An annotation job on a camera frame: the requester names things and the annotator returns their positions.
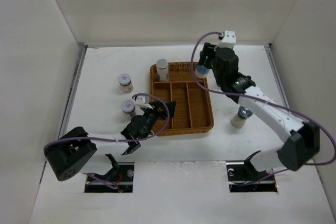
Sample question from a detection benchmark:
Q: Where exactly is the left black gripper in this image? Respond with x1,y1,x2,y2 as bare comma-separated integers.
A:
141,101,175,141

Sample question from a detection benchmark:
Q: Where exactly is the blue label spice jar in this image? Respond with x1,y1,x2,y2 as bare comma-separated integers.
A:
195,65,209,79

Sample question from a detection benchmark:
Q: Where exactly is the purple label spice jar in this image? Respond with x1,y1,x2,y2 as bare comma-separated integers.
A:
156,59,169,82

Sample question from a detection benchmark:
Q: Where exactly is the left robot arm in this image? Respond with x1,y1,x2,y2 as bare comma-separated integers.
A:
44,96,176,182

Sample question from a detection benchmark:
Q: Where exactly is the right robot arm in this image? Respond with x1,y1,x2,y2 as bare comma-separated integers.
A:
198,42,320,180

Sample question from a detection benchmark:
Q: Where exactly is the brown wicker divided tray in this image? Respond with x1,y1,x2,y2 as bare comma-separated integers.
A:
150,62,214,136

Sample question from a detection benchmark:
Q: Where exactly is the red label jar near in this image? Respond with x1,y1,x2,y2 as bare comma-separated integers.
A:
121,100,136,119

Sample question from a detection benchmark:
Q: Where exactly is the red label jar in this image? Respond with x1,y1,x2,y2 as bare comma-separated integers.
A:
121,100,136,119
118,73,133,93

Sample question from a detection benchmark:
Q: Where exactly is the red label jar far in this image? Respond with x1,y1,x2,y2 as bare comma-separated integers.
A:
118,73,133,93

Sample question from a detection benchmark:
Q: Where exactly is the white shaker silver cap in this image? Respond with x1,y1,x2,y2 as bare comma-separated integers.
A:
231,106,253,129

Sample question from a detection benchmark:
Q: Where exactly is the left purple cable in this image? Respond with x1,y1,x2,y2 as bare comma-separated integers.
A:
43,93,170,190

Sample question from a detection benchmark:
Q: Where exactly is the purple cable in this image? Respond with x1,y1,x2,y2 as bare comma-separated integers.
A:
43,93,170,190
193,31,336,183

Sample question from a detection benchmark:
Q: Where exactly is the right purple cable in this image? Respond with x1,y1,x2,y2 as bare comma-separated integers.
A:
193,31,336,183

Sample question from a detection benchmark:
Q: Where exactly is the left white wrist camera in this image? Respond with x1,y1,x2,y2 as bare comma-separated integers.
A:
134,95,148,108

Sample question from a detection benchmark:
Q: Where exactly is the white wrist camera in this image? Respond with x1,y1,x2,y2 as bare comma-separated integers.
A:
218,30,236,49
134,95,148,108

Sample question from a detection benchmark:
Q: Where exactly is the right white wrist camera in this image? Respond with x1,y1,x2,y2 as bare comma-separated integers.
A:
218,30,236,49

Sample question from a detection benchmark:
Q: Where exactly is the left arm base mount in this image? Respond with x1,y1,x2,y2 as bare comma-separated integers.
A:
84,154,135,194

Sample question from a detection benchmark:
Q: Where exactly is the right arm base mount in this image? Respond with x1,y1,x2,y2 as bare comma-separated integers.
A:
226,152,278,193

